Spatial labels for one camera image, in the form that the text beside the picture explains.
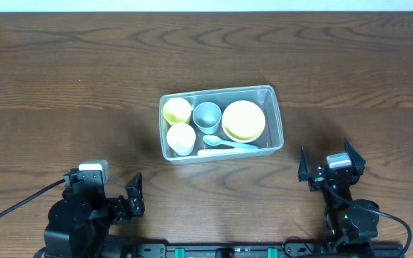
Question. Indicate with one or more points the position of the clear plastic container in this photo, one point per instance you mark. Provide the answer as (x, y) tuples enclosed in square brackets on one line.
[(264, 96)]

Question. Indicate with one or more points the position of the pink plastic fork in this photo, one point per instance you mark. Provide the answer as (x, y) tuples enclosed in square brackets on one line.
[(213, 152)]

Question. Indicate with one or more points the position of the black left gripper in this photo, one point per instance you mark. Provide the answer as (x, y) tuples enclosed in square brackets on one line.
[(125, 213)]

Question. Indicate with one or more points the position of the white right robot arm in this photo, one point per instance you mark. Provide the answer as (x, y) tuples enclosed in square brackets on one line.
[(353, 222)]

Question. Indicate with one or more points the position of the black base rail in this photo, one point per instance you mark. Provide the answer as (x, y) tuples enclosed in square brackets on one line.
[(291, 249)]

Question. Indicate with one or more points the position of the mint green plastic spoon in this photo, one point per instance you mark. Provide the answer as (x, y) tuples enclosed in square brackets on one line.
[(214, 140)]

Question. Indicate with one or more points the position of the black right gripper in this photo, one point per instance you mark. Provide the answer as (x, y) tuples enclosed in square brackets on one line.
[(317, 180)]

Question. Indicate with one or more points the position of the white plastic cup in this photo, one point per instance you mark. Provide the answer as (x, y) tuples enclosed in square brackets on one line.
[(181, 138)]

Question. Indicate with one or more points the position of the yellow plastic cup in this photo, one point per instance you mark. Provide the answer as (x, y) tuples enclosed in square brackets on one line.
[(177, 110)]

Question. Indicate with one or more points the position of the yellow plastic bowl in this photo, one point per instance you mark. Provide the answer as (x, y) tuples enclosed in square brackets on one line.
[(243, 118)]

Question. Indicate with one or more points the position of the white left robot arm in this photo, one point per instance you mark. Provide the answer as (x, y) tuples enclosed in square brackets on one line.
[(79, 223)]

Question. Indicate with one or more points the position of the grey blue plastic cup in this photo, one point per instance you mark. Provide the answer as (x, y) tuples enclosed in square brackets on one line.
[(207, 117)]

